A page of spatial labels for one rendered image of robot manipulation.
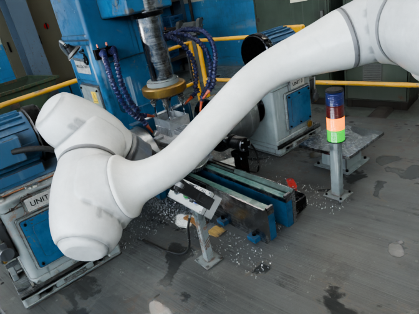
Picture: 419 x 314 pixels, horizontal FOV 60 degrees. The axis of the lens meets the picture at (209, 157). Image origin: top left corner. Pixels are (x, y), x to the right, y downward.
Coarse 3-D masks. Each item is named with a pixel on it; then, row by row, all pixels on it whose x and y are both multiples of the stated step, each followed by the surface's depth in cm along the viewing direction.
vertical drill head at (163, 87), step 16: (144, 0) 130; (144, 32) 135; (160, 32) 137; (144, 48) 139; (160, 48) 138; (160, 64) 140; (160, 80) 142; (176, 80) 144; (144, 96) 145; (160, 96) 140
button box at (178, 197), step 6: (198, 186) 106; (174, 192) 112; (204, 192) 104; (210, 192) 102; (174, 198) 111; (180, 198) 109; (216, 198) 104; (186, 204) 106; (192, 204) 105; (216, 204) 104; (192, 210) 105; (198, 210) 102; (204, 210) 102; (210, 210) 103; (204, 216) 102; (210, 216) 104
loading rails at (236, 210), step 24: (216, 168) 152; (216, 192) 134; (240, 192) 142; (264, 192) 130; (288, 192) 124; (216, 216) 141; (240, 216) 128; (264, 216) 118; (288, 216) 126; (264, 240) 122
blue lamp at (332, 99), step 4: (340, 92) 121; (328, 96) 122; (332, 96) 121; (336, 96) 121; (340, 96) 121; (328, 100) 123; (332, 100) 122; (336, 100) 121; (340, 100) 122; (328, 104) 124; (332, 104) 122; (336, 104) 122; (340, 104) 122
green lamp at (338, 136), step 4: (344, 128) 127; (328, 132) 128; (332, 132) 127; (336, 132) 126; (340, 132) 126; (344, 132) 128; (328, 136) 130; (332, 136) 128; (336, 136) 127; (340, 136) 127; (344, 136) 128; (328, 140) 130; (332, 140) 128; (336, 140) 128; (340, 140) 128
